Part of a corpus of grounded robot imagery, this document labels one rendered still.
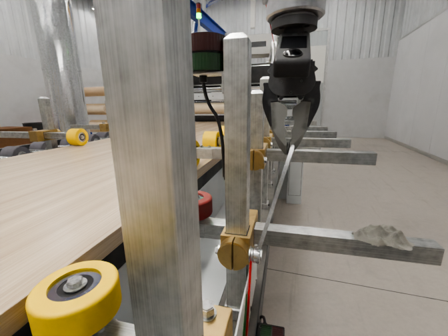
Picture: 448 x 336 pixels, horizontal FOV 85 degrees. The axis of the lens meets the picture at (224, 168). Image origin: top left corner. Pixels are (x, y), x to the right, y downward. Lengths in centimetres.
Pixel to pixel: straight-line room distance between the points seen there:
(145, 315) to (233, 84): 29
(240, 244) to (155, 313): 24
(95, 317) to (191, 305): 13
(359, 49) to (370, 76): 88
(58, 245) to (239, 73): 34
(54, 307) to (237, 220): 25
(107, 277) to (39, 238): 16
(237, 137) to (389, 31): 912
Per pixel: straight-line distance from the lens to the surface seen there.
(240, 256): 41
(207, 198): 47
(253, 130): 62
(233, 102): 37
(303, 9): 43
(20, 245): 44
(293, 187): 281
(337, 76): 903
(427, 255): 51
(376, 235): 49
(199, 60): 37
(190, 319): 19
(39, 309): 29
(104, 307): 29
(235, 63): 37
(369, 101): 915
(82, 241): 40
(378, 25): 940
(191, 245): 16
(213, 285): 71
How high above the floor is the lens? 108
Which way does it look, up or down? 14 degrees down
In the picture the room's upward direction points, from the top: 1 degrees counter-clockwise
